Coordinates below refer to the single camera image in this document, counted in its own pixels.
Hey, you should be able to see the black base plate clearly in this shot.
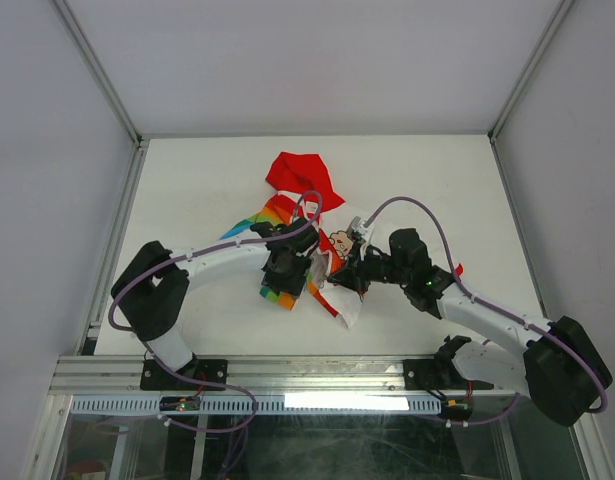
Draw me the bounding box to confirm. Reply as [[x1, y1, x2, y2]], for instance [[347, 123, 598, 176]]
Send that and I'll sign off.
[[402, 358, 493, 391], [140, 358, 229, 392]]

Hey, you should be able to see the white slotted cable duct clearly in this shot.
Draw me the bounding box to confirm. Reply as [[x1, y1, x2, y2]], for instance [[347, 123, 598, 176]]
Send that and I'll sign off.
[[72, 393, 441, 416]]

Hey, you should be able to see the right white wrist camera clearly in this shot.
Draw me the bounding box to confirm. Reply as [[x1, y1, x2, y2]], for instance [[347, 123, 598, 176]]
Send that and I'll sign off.
[[346, 216, 374, 251]]

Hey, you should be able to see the aluminium mounting rail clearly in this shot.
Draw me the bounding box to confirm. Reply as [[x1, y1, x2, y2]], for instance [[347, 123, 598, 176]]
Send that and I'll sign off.
[[49, 353, 538, 396]]

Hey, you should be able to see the small black connector box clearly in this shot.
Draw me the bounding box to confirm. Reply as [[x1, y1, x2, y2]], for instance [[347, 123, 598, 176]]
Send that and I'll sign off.
[[438, 399, 473, 422]]

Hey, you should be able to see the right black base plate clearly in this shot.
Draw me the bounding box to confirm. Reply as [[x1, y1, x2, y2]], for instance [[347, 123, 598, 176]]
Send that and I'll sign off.
[[402, 358, 493, 391]]

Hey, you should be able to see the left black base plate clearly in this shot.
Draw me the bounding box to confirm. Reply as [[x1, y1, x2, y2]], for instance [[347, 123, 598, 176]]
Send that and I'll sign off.
[[140, 358, 229, 392]]

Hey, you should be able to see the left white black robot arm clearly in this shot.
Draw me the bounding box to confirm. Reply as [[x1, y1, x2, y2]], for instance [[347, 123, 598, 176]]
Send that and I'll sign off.
[[109, 218, 319, 389]]

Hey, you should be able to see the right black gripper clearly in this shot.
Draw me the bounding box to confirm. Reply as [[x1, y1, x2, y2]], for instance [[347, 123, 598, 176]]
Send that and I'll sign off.
[[326, 240, 410, 295]]

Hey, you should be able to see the white red rainbow kids jacket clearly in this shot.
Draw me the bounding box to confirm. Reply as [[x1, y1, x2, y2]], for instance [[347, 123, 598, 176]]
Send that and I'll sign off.
[[216, 151, 466, 330]]

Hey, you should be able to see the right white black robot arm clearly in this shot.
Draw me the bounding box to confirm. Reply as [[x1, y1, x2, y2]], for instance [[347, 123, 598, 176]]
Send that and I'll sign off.
[[328, 226, 612, 427]]

